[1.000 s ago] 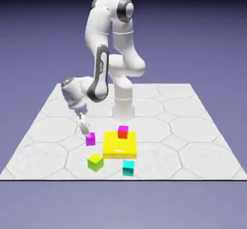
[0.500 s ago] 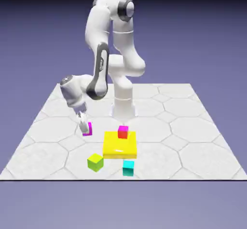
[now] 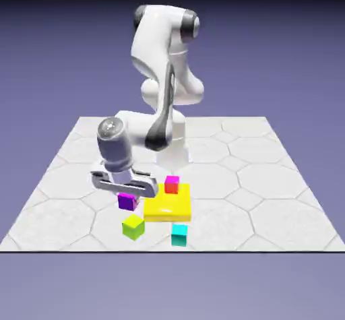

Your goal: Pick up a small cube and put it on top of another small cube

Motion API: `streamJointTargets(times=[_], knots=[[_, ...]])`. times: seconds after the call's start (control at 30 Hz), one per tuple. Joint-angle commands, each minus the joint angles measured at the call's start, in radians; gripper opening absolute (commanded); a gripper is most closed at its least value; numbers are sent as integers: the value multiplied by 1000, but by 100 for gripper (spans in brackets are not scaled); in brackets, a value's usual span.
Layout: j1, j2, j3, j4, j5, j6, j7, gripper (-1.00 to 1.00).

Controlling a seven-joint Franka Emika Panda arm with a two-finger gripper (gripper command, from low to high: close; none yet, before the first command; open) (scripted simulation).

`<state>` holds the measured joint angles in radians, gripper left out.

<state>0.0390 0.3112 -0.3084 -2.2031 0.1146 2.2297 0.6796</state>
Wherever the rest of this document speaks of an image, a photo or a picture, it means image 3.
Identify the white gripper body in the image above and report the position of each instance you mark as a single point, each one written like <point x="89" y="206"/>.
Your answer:
<point x="145" y="188"/>

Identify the small purple cube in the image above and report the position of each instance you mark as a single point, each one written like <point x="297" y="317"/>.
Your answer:
<point x="126" y="202"/>

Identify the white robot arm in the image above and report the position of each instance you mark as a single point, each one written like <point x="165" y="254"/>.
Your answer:
<point x="151" y="56"/>

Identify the small red cube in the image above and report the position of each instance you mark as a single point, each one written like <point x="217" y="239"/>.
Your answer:
<point x="171" y="185"/>

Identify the small lime green cube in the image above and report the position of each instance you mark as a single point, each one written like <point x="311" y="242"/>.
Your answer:
<point x="133" y="227"/>

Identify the small cyan cube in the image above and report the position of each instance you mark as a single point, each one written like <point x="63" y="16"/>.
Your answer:
<point x="179" y="235"/>

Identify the large yellow box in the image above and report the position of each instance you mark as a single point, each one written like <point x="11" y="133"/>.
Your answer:
<point x="167" y="204"/>

